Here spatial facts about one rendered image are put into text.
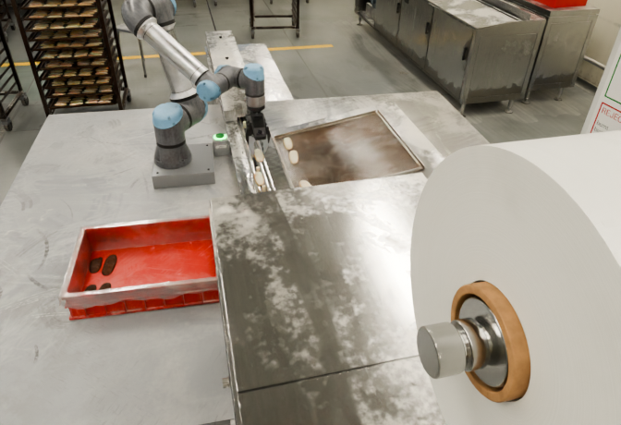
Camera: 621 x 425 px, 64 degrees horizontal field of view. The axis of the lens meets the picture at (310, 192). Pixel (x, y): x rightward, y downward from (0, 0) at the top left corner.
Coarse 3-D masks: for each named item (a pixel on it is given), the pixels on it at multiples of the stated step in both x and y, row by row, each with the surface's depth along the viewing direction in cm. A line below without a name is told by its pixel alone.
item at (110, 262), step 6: (96, 258) 163; (102, 258) 163; (108, 258) 163; (114, 258) 163; (90, 264) 160; (96, 264) 160; (108, 264) 160; (114, 264) 161; (90, 270) 158; (96, 270) 158; (102, 270) 159; (108, 270) 158; (90, 288) 151; (102, 288) 151
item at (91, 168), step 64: (64, 128) 238; (128, 128) 240; (192, 128) 241; (64, 192) 195; (128, 192) 196; (192, 192) 197; (0, 256) 164; (64, 256) 165; (0, 320) 142; (64, 320) 143; (128, 320) 143; (192, 320) 144; (0, 384) 126; (64, 384) 126; (128, 384) 126; (192, 384) 127
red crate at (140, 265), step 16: (208, 240) 172; (96, 256) 165; (128, 256) 165; (144, 256) 165; (160, 256) 165; (176, 256) 166; (192, 256) 166; (208, 256) 166; (112, 272) 159; (128, 272) 159; (144, 272) 159; (160, 272) 159; (176, 272) 159; (192, 272) 160; (208, 272) 160; (96, 288) 153; (112, 304) 142; (128, 304) 144; (144, 304) 144; (160, 304) 146; (176, 304) 147; (192, 304) 147
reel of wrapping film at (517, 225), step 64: (448, 192) 38; (512, 192) 30; (576, 192) 25; (448, 256) 39; (512, 256) 31; (576, 256) 25; (448, 320) 40; (512, 320) 31; (576, 320) 26; (448, 384) 42; (512, 384) 31; (576, 384) 27
